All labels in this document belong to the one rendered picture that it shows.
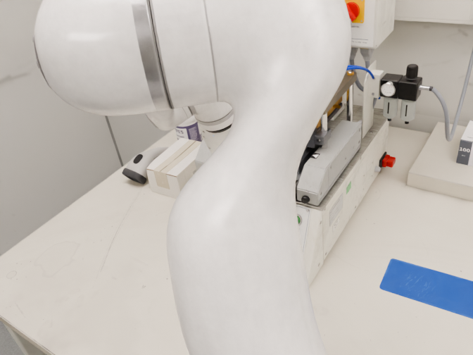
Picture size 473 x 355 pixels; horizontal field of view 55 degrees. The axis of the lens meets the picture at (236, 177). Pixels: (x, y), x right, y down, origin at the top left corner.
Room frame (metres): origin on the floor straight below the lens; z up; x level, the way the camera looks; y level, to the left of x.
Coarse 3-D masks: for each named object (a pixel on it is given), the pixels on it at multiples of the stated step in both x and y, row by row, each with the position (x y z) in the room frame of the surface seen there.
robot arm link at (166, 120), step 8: (152, 112) 0.64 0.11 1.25; (160, 112) 0.63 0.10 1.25; (168, 112) 0.63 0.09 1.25; (176, 112) 0.68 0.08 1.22; (184, 112) 0.69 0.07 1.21; (152, 120) 0.67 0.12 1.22; (160, 120) 0.65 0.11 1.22; (168, 120) 0.65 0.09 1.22; (176, 120) 0.68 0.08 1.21; (184, 120) 0.70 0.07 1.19; (160, 128) 0.69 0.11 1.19; (168, 128) 0.68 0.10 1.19
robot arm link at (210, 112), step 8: (200, 104) 0.70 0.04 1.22; (208, 104) 0.71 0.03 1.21; (216, 104) 0.71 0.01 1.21; (224, 104) 0.72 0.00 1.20; (192, 112) 0.70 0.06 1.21; (200, 112) 0.71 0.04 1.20; (208, 112) 0.72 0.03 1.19; (216, 112) 0.72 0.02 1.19; (224, 112) 0.72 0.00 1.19; (200, 120) 0.74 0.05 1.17; (208, 120) 0.72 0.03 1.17
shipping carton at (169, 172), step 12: (180, 144) 1.23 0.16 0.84; (192, 144) 1.22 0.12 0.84; (168, 156) 1.17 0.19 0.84; (180, 156) 1.16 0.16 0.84; (192, 156) 1.15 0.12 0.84; (156, 168) 1.12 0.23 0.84; (168, 168) 1.11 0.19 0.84; (180, 168) 1.10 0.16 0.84; (192, 168) 1.12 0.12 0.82; (156, 180) 1.11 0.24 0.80; (168, 180) 1.08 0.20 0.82; (180, 180) 1.07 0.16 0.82; (156, 192) 1.12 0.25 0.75; (168, 192) 1.09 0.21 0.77
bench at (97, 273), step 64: (128, 192) 1.15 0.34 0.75; (384, 192) 0.96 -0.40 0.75; (0, 256) 0.94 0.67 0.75; (64, 256) 0.90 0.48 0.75; (128, 256) 0.86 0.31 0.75; (384, 256) 0.73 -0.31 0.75; (448, 256) 0.70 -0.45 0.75; (64, 320) 0.69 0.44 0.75; (128, 320) 0.66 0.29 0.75; (320, 320) 0.58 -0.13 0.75; (384, 320) 0.56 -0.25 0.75; (448, 320) 0.54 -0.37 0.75
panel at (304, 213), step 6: (300, 210) 0.75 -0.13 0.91; (306, 210) 0.74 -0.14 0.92; (300, 216) 0.74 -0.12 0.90; (306, 216) 0.73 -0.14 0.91; (300, 222) 0.73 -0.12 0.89; (306, 222) 0.73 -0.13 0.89; (300, 228) 0.73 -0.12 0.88; (306, 228) 0.72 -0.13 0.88; (300, 234) 0.72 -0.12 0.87; (306, 234) 0.72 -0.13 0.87; (306, 240) 0.71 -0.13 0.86
